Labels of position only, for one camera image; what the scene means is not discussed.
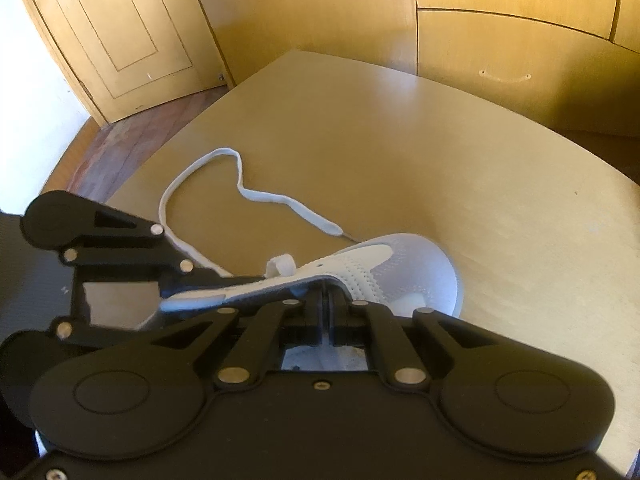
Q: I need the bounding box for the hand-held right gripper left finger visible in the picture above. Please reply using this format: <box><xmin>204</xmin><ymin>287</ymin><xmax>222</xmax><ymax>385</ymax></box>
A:
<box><xmin>152</xmin><ymin>292</ymin><xmax>326</xmax><ymax>392</ymax></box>

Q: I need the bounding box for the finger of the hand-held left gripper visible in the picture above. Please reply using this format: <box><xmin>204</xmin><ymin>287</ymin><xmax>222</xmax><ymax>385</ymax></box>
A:
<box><xmin>50</xmin><ymin>312</ymin><xmax>168</xmax><ymax>347</ymax></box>
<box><xmin>62</xmin><ymin>205</ymin><xmax>266</xmax><ymax>303</ymax></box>

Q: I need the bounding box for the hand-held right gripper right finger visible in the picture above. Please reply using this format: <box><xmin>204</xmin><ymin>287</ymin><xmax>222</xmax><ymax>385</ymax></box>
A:
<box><xmin>327</xmin><ymin>290</ymin><xmax>496</xmax><ymax>392</ymax></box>

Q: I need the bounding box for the white shoe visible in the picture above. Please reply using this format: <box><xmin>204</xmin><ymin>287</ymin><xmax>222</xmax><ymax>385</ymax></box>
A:
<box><xmin>137</xmin><ymin>232</ymin><xmax>463</xmax><ymax>341</ymax></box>

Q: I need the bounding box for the white shoelace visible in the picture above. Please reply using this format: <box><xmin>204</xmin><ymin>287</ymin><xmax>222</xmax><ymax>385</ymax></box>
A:
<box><xmin>159</xmin><ymin>147</ymin><xmax>358</xmax><ymax>281</ymax></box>

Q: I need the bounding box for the wooden door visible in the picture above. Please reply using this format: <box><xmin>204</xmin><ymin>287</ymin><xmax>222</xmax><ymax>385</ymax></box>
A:
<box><xmin>10</xmin><ymin>0</ymin><xmax>236</xmax><ymax>126</ymax></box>

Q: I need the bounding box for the wooden wardrobe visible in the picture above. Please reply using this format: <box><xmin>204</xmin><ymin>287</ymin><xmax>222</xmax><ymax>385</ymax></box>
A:
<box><xmin>185</xmin><ymin>0</ymin><xmax>640</xmax><ymax>136</ymax></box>

